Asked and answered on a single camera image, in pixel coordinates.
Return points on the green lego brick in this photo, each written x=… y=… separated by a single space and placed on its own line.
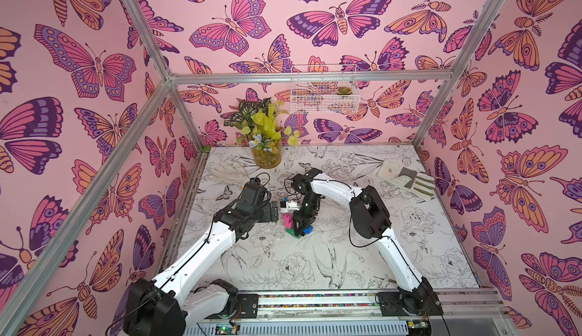
x=291 y=232

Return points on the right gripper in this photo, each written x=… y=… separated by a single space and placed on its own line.
x=307 y=215

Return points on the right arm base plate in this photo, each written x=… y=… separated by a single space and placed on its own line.
x=408 y=304

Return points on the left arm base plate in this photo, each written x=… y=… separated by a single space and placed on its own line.
x=241 y=306

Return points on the pink lego brick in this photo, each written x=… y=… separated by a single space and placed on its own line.
x=288 y=220

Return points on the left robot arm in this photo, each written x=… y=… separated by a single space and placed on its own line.
x=170 y=302

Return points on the potted green plant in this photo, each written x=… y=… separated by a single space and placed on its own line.
x=259 y=129

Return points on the small succulent in basket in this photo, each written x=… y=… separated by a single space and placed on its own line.
x=344 y=91

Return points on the white work glove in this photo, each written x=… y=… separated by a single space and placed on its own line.
x=229 y=174

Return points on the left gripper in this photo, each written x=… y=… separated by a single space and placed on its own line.
x=267 y=215

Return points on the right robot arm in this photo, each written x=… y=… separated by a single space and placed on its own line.
x=371 y=220

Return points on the grey striped work glove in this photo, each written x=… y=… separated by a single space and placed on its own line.
x=417 y=183

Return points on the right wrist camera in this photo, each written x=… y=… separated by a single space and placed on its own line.
x=288 y=206

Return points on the white wire basket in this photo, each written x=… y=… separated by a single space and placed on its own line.
x=315 y=92

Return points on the aluminium front rail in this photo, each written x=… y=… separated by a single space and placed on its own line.
x=457 y=303

